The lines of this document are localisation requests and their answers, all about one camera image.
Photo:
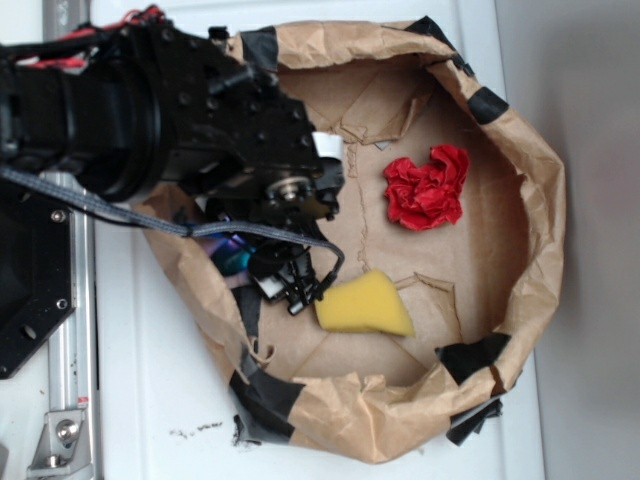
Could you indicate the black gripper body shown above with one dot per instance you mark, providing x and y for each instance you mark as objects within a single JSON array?
[{"x": 241, "y": 141}]

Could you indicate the brown paper bag tray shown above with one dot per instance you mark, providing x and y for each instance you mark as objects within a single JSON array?
[{"x": 479, "y": 292}]

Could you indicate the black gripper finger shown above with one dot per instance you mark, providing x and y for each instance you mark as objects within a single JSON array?
[
  {"x": 286, "y": 273},
  {"x": 328, "y": 147}
]

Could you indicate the aluminium rail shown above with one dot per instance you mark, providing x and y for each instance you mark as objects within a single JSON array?
[{"x": 72, "y": 357}]

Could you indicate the dark green plastic pickle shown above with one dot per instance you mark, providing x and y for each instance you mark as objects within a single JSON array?
[{"x": 230, "y": 255}]

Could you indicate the metal corner bracket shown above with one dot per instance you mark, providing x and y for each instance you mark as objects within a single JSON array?
[{"x": 63, "y": 449}]

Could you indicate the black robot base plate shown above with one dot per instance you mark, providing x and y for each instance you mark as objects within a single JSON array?
[{"x": 36, "y": 273}]

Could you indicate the crumpled red paper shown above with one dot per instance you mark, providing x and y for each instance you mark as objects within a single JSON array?
[{"x": 427, "y": 196}]

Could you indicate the yellow sponge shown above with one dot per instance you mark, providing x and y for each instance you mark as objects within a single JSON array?
[{"x": 369, "y": 303}]

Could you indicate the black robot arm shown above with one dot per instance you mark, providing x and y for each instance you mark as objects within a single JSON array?
[{"x": 141, "y": 121}]

